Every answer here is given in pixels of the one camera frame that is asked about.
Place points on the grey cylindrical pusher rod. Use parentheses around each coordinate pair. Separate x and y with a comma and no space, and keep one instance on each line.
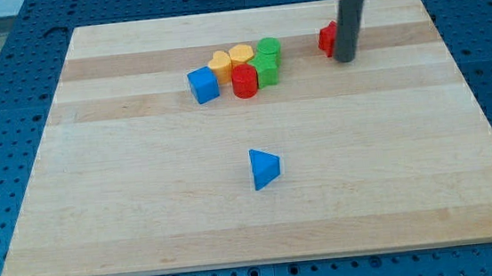
(347,32)

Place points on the red star block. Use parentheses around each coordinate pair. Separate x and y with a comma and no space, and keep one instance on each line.
(327,36)

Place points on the green star block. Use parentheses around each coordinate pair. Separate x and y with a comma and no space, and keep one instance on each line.
(266,69)

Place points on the green cylinder block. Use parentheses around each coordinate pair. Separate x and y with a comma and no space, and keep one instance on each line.
(270,46)

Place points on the yellow hexagon block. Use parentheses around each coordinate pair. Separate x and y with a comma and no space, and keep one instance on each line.
(240,54)

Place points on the red cylinder block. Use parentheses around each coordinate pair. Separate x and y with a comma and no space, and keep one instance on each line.
(244,81)

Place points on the yellow heart block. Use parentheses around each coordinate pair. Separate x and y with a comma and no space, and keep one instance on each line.
(220,65)

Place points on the wooden board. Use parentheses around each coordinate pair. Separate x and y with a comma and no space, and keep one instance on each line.
(134,177)

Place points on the blue cube block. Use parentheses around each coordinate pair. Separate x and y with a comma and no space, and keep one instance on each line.
(203,85)

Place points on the blue triangle block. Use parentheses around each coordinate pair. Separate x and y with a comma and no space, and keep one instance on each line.
(265,167)

